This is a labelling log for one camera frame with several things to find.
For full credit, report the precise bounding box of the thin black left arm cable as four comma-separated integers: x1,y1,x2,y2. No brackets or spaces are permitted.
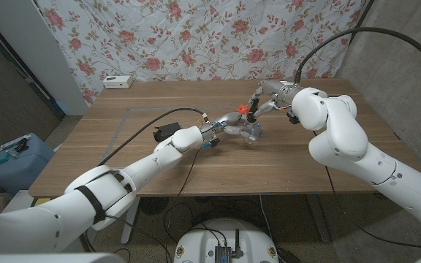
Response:
162,145,202,263

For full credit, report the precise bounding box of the black round fan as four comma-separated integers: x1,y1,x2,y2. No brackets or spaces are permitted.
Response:
139,196,170,216

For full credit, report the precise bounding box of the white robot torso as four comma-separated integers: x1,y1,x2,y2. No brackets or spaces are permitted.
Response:
172,218,280,263

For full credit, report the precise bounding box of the blue storage case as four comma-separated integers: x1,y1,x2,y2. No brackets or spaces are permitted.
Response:
0,132,56,196

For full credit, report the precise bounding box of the black card holder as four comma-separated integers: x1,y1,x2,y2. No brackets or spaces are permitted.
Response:
153,122,182,143

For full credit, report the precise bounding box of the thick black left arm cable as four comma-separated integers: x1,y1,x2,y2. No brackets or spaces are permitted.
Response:
96,107,206,167

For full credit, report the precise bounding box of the clear spray bottle black cap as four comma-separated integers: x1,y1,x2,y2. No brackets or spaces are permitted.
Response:
241,98,263,145

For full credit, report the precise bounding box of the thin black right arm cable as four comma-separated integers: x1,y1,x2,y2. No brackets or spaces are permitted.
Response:
312,131,421,252

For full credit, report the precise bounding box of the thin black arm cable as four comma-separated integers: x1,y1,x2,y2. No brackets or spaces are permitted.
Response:
312,131,421,252
162,145,202,263

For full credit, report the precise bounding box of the white flat tool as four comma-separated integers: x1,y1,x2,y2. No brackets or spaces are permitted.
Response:
0,134,32,151

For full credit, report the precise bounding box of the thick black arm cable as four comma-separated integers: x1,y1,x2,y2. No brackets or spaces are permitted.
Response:
294,26,421,84
96,107,206,167

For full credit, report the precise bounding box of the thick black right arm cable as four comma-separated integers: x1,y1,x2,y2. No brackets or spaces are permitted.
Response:
294,26,421,84

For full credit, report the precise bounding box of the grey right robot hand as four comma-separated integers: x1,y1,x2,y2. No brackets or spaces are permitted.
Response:
247,80,305,121

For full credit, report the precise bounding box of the white power strip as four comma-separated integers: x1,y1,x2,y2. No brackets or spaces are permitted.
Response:
102,75,134,90

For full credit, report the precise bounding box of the grey tape outline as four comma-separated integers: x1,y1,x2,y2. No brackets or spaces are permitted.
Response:
96,103,385,191

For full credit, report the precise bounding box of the white wall panel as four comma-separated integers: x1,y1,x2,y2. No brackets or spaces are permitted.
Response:
0,0,89,116

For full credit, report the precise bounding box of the black clip tool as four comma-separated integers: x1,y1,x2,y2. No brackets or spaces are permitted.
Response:
14,137,29,153

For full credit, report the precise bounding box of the teal hand tool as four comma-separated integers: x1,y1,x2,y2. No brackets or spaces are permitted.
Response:
0,151,20,167

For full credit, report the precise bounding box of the floral backdrop cloth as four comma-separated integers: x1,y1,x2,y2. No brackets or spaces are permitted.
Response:
34,0,367,105

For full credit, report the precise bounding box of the black backdrop stand pole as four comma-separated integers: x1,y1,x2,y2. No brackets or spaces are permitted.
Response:
351,0,375,37

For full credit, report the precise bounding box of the white table leg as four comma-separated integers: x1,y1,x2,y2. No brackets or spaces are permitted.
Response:
120,197,141,245

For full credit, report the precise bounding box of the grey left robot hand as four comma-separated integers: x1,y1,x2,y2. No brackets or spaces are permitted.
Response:
198,111,261,144

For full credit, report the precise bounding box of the grey table leg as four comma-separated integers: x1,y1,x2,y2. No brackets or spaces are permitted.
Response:
305,193,331,244

